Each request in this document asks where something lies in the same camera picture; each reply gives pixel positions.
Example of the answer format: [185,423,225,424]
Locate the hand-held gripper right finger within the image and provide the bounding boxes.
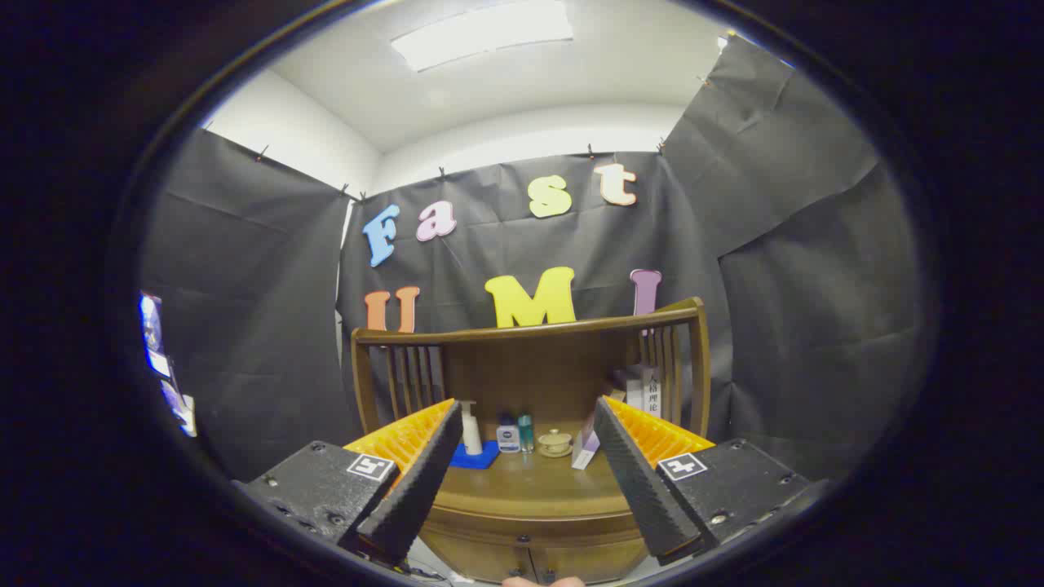
[593,396,831,567]

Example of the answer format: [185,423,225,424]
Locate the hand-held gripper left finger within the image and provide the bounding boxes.
[235,398,464,565]

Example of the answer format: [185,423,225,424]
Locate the wooden countertop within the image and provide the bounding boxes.
[424,420,653,523]

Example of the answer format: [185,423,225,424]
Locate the wooden cabinet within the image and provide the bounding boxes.
[351,298,712,586]

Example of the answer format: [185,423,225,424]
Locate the white and purple book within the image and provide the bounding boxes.
[571,412,603,470]

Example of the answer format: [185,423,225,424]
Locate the blue folded cloth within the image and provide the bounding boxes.
[449,440,501,470]

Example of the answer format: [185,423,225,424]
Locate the white pump bottle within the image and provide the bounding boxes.
[461,399,484,456]

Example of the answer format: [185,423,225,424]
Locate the white and blue equipment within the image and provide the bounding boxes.
[139,292,198,438]

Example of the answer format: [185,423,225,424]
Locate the ceiling light panel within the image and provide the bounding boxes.
[390,0,574,73]

